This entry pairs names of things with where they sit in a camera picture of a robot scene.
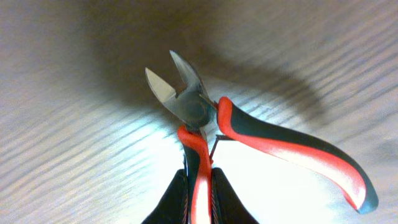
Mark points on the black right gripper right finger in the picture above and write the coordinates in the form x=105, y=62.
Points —
x=226, y=207

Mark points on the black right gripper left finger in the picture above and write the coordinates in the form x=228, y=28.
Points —
x=172, y=207

